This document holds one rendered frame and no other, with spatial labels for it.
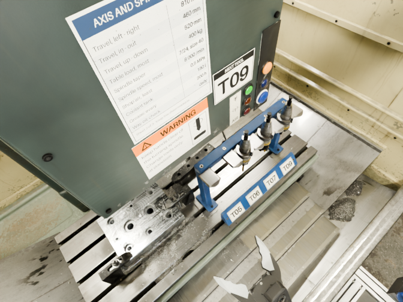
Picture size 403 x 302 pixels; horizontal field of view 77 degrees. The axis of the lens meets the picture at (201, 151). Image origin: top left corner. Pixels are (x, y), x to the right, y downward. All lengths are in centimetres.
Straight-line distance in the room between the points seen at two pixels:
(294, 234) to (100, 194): 105
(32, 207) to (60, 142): 160
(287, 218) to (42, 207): 145
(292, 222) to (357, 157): 48
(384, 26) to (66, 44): 111
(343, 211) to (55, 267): 151
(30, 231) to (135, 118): 155
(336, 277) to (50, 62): 122
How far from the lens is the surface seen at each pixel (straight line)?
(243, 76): 50
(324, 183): 149
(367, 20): 125
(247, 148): 90
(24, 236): 188
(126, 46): 32
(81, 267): 127
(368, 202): 162
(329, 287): 127
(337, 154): 153
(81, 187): 42
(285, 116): 101
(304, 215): 141
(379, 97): 138
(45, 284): 158
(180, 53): 36
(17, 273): 164
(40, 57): 29
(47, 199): 190
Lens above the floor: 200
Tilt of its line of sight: 57 degrees down
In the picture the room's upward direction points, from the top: 9 degrees counter-clockwise
